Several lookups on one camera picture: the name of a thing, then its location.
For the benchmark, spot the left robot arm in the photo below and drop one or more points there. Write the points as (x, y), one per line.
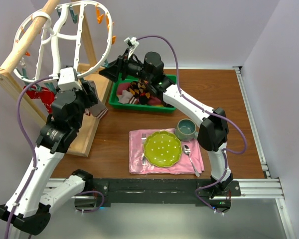
(28, 210)

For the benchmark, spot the brown white striped sock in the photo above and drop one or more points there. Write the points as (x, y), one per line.
(98, 110)
(127, 98)

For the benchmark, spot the green plastic tray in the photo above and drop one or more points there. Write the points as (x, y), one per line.
(113, 100)

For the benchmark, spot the teal ceramic mug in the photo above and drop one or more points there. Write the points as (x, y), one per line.
(186, 130)

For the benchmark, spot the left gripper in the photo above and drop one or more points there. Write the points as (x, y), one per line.
(90, 96)

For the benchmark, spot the wooden hanger stand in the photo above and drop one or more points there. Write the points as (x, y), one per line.
(47, 22)

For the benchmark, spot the red patterned sock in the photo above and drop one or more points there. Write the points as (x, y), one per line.
(45, 94)

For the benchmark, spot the green scalloped plate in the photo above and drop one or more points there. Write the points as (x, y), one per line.
(163, 149)

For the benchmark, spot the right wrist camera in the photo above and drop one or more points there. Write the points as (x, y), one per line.
(132, 43)

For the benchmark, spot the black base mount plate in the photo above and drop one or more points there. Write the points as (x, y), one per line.
(106, 192)

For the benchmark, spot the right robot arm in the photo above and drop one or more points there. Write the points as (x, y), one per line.
(213, 127)

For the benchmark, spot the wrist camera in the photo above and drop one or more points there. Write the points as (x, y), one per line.
(67, 79)
(132, 43)

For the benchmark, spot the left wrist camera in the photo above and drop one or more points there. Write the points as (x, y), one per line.
(67, 79)

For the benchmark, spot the silver fork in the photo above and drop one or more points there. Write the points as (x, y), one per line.
(143, 139)

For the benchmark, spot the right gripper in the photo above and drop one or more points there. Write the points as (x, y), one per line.
(112, 71)

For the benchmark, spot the purple yellow striped sock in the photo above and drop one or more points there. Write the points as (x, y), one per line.
(121, 87)

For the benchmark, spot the silver spoon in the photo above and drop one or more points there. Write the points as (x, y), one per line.
(187, 152)

